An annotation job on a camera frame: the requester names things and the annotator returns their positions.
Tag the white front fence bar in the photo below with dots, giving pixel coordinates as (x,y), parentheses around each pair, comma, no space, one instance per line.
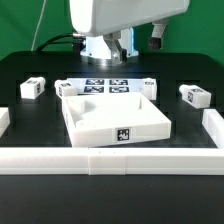
(111,161)

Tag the white right fence piece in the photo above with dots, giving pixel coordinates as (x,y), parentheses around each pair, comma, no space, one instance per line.
(213,123)

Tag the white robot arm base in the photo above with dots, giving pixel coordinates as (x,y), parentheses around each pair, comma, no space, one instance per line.
(97,52)

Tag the white marker tag sheet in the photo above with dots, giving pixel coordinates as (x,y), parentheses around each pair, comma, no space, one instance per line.
(106,85)

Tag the white fence piece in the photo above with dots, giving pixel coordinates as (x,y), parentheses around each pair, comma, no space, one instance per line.
(213,123)
(4,119)

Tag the white square tabletop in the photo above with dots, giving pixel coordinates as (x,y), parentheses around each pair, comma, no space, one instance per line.
(113,119)

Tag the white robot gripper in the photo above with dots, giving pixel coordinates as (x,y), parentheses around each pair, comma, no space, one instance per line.
(105,17)

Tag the white left fence piece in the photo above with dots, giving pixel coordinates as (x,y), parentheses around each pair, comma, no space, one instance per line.
(4,119)

